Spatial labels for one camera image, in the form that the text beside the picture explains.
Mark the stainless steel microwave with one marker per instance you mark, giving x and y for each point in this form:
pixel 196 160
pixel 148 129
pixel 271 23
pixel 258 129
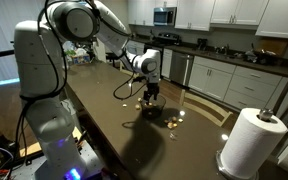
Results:
pixel 164 16

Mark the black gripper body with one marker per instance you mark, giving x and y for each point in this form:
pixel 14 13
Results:
pixel 152 88

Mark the dark kitchen countertop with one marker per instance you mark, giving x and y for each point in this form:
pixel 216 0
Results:
pixel 237 61

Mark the black coffee maker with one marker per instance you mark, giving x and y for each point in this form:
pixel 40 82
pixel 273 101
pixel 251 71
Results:
pixel 202 44

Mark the stainless steel dishwasher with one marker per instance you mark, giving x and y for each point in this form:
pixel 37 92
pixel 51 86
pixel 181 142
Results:
pixel 180 68

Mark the white upper cabinet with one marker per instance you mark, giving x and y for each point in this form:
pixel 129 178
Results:
pixel 280 16
pixel 240 10
pixel 194 13
pixel 144 11

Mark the wooden cutting board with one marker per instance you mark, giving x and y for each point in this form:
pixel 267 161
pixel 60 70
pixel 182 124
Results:
pixel 274 46

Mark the metal paper towel holder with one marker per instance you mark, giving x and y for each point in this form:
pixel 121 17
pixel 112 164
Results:
pixel 266 115

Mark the wooden dining chair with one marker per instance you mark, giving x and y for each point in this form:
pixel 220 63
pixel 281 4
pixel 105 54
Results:
pixel 205 106

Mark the white paper towel roll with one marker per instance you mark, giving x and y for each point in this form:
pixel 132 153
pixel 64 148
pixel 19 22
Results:
pixel 250 143

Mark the white vertical blinds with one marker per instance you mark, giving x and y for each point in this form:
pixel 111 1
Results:
pixel 0 26

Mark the white lower cabinet run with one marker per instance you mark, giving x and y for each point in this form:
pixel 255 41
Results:
pixel 217 80

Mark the narrow white cabinet door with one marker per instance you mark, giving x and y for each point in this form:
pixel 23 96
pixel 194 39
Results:
pixel 166 63

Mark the clear crumpled wrapper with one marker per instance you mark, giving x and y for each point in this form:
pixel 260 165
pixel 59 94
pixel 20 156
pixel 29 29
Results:
pixel 173 135

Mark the kitchen faucet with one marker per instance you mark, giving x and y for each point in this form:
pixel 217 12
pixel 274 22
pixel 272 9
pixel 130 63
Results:
pixel 226 50

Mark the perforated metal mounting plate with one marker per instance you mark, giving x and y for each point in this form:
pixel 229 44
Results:
pixel 90 156

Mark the black kitchen stove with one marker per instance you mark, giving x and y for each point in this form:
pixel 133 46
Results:
pixel 169 38

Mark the dish rack with pots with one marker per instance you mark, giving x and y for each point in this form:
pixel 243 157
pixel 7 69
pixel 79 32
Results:
pixel 260 56

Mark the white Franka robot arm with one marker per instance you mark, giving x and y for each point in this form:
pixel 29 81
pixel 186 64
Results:
pixel 40 60

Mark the tissue box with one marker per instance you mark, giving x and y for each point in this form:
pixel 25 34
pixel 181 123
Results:
pixel 81 58

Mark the green potted plant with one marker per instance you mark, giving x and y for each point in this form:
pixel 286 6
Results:
pixel 70 52

